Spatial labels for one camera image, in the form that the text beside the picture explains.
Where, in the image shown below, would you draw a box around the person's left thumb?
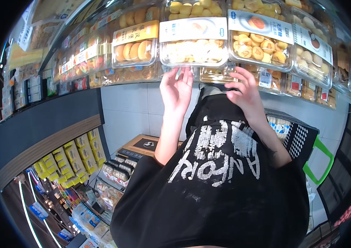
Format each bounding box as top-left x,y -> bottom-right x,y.
159,76 -> 173,97

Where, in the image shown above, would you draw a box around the wire rack of pastry packs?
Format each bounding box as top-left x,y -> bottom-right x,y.
69,153 -> 140,248

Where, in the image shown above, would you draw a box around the person's right fingers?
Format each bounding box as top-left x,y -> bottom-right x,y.
224,66 -> 256,103

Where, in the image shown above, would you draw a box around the person's left fingers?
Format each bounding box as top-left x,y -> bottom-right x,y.
172,67 -> 194,93

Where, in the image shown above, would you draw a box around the person's left hand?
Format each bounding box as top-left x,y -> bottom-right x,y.
159,67 -> 194,118

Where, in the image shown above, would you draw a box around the white blue packets pile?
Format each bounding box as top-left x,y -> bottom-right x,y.
267,115 -> 292,140

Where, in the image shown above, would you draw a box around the wooden display stand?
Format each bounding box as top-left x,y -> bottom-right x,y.
116,134 -> 184,159

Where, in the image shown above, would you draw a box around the full shop shelf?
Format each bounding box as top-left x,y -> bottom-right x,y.
0,0 -> 351,122

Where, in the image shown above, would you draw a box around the person's body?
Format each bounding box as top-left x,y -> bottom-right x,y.
110,93 -> 311,248

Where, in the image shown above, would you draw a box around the person's right hand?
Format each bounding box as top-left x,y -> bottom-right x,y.
224,66 -> 268,125

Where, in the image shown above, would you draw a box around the dark display cabinet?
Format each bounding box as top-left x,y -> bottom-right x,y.
316,105 -> 351,227

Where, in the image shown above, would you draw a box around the black basket with green handle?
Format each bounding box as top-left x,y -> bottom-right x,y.
264,108 -> 335,186

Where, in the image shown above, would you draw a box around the shop shelf of yellow packets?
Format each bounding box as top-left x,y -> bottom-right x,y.
32,128 -> 107,190

